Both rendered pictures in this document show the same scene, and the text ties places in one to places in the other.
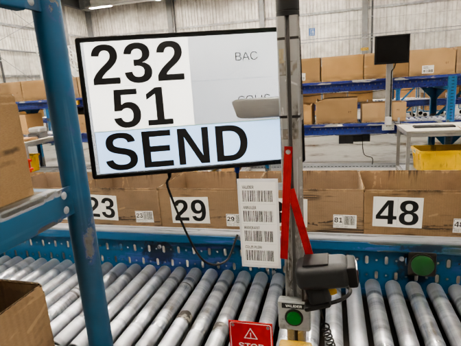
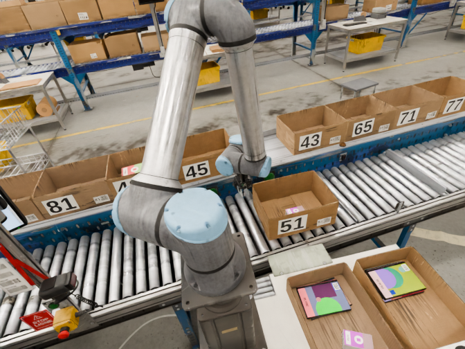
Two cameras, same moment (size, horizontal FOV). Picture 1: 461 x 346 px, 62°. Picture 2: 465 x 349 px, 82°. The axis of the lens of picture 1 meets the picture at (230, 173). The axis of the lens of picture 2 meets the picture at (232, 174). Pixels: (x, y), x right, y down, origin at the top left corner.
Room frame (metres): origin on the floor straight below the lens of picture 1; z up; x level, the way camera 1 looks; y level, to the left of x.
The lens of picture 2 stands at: (-0.15, -0.52, 1.94)
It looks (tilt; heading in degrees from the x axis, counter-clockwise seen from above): 38 degrees down; 332
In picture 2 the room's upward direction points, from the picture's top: 7 degrees counter-clockwise
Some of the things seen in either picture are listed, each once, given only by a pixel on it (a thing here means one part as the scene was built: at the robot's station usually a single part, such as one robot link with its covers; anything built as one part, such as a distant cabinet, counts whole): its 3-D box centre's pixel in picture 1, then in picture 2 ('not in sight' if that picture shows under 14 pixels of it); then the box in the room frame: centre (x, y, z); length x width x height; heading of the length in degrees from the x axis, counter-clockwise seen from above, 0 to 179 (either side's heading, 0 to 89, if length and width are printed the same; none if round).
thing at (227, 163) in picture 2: not in sight; (230, 160); (0.70, -0.98, 1.26); 0.12 x 0.12 x 0.09; 32
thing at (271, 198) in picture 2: not in sight; (292, 203); (0.65, -1.31, 0.83); 0.39 x 0.29 x 0.17; 71
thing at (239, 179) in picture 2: not in sight; (242, 176); (0.77, -1.06, 1.08); 0.09 x 0.08 x 0.12; 166
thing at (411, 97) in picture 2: not in sight; (402, 106); (0.84, -2.57, 0.96); 0.39 x 0.29 x 0.17; 74
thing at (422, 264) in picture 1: (422, 266); not in sight; (1.15, -0.61, 0.81); 0.07 x 0.01 x 0.07; 75
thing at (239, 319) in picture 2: not in sight; (225, 311); (0.32, -0.67, 0.91); 0.26 x 0.26 x 0.33; 69
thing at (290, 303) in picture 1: (294, 314); (54, 302); (0.72, -0.12, 0.95); 0.07 x 0.03 x 0.07; 75
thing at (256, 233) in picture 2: not in sight; (250, 221); (0.77, -1.09, 0.72); 0.52 x 0.05 x 0.05; 165
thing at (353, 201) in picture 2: not in sight; (346, 192); (0.60, -1.72, 0.72); 0.52 x 0.05 x 0.05; 165
